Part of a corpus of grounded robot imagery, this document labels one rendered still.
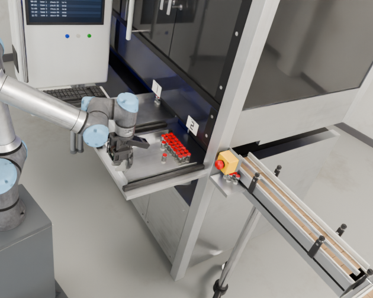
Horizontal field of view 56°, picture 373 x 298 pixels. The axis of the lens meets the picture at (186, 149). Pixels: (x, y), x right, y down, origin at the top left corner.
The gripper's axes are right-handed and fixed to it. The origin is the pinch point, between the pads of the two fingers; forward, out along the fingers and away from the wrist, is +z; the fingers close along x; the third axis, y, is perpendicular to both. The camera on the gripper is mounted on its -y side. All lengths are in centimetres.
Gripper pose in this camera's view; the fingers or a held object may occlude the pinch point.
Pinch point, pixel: (125, 169)
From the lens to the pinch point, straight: 147.8
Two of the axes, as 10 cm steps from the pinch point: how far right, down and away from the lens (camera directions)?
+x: 5.3, 6.0, -6.0
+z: -2.0, 7.7, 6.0
